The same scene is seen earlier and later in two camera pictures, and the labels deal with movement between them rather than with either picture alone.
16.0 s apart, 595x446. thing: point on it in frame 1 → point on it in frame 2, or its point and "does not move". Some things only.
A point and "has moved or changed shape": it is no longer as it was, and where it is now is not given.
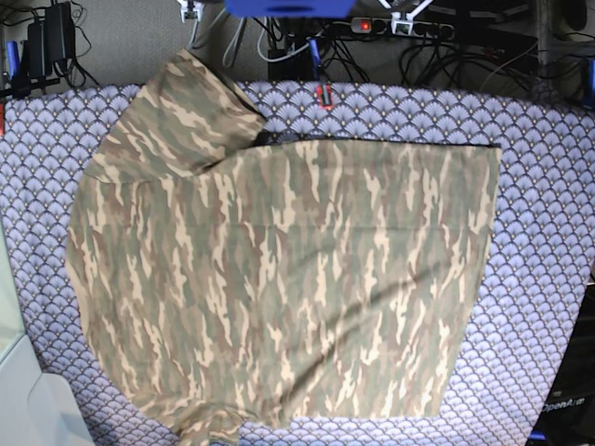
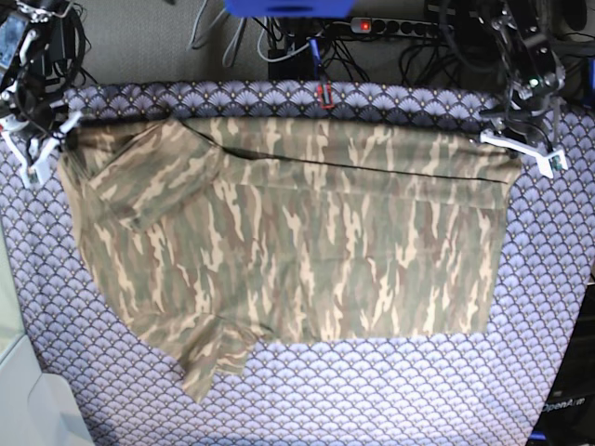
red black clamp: x=328 y=105 does not move
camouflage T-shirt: x=230 y=276 has moved or changed shape
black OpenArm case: x=567 y=417 does not move
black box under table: x=300 y=67 does not move
